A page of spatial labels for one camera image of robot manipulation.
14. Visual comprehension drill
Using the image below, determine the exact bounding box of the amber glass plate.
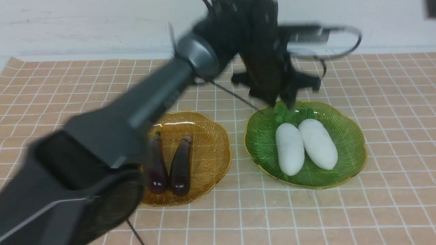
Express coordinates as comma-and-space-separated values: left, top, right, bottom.
141, 111, 232, 207

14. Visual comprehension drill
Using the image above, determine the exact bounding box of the dark purple eggplant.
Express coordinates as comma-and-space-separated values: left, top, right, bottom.
144, 131, 169, 194

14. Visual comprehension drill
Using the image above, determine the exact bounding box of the black camera cable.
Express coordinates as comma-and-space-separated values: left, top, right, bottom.
286, 26, 362, 79

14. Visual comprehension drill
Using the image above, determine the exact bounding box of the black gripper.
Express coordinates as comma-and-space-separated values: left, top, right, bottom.
231, 34, 321, 110

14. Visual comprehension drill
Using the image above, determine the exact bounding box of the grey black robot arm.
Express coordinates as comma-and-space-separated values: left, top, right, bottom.
0, 0, 322, 245

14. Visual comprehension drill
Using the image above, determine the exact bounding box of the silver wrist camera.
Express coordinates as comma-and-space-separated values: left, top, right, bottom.
278, 24, 344, 44

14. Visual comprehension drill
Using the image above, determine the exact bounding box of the green glass plate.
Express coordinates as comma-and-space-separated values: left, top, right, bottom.
245, 100, 368, 189

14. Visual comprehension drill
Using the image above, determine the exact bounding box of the white radish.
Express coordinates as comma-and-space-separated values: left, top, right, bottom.
275, 102, 305, 176
298, 108, 338, 170

